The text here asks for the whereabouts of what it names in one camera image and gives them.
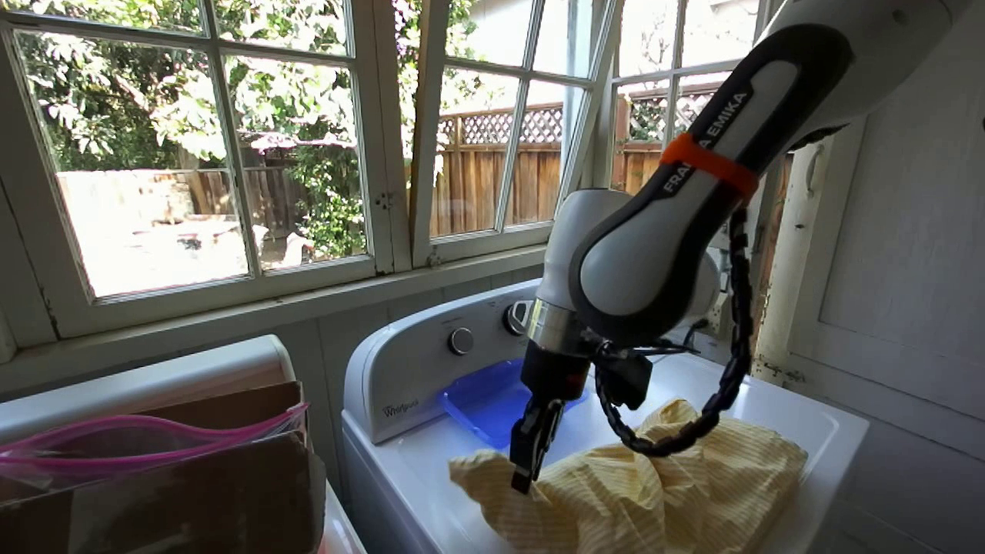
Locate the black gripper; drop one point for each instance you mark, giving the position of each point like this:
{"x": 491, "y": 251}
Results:
{"x": 553, "y": 381}

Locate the yellow striped towel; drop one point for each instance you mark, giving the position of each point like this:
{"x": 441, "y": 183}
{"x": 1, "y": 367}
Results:
{"x": 719, "y": 497}

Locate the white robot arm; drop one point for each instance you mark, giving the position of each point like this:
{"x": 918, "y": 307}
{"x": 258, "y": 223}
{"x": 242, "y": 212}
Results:
{"x": 618, "y": 271}

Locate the blue plastic container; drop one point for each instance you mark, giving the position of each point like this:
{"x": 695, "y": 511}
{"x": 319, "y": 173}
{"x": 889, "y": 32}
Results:
{"x": 480, "y": 411}

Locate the white washing machine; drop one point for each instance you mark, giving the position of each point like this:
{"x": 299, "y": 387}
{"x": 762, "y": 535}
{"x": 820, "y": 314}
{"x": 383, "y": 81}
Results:
{"x": 394, "y": 465}

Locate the white dryer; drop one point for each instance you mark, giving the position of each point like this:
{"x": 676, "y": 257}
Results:
{"x": 150, "y": 387}

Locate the cardboard box with pink bag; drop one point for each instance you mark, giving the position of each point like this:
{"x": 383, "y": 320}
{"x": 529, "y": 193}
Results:
{"x": 218, "y": 476}

